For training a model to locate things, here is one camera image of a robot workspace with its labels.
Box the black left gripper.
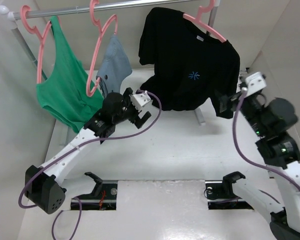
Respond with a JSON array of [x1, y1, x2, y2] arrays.
[[113, 88, 150, 128]]

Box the black t shirt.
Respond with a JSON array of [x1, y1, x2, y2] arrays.
[[138, 7, 241, 119]]

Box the pink hanger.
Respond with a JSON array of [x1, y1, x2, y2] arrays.
[[183, 0, 227, 43], [85, 0, 118, 97], [19, 4, 61, 85]]

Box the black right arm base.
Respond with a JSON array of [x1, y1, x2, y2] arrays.
[[203, 171, 253, 210]]

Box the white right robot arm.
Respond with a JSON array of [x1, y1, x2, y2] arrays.
[[221, 91, 300, 240]]

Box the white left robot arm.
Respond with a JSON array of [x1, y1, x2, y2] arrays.
[[20, 87, 152, 215]]

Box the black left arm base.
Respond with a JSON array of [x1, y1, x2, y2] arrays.
[[77, 172, 118, 211]]

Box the blue denim garment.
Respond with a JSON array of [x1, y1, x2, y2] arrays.
[[96, 34, 132, 98]]

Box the green tank top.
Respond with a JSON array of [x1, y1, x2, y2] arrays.
[[36, 16, 104, 133]]

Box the silver clothes rack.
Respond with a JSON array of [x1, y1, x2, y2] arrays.
[[0, 0, 223, 126]]

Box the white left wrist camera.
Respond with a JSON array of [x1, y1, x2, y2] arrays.
[[130, 91, 152, 111]]

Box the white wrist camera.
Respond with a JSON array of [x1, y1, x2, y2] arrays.
[[130, 91, 152, 111], [240, 71, 267, 97]]

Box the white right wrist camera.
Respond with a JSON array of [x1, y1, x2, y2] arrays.
[[240, 71, 267, 97]]

